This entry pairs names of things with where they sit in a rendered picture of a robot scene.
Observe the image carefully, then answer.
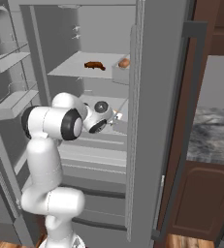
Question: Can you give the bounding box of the brown cabinet door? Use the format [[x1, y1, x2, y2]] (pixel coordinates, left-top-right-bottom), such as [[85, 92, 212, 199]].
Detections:
[[176, 160, 224, 242]]

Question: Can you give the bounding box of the grey fridge door with shelves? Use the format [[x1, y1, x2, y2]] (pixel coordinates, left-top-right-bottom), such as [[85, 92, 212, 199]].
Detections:
[[0, 0, 50, 248]]

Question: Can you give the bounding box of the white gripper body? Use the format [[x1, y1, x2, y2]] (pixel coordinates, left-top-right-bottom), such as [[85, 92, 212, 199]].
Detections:
[[108, 109, 122, 127]]

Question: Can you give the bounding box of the brown tall cabinet panel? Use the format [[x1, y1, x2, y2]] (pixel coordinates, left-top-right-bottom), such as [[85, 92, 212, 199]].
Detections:
[[157, 0, 215, 233]]

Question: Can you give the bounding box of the grey fridge door with bins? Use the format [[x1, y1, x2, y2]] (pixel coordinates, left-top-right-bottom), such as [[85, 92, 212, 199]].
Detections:
[[112, 0, 196, 244]]

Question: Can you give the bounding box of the brown chicken drumstick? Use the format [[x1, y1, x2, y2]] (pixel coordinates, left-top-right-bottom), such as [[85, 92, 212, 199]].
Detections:
[[83, 60, 107, 72]]

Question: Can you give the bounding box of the orange onion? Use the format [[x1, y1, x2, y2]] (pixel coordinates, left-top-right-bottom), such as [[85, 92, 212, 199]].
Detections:
[[117, 57, 131, 69]]

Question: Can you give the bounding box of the grey fridge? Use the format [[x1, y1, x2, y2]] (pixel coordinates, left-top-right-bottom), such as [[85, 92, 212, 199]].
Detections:
[[6, 0, 141, 248]]

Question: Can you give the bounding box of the dark grey fridge drawer handle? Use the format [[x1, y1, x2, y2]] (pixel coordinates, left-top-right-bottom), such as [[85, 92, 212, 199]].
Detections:
[[71, 216, 128, 232], [61, 183, 127, 200]]

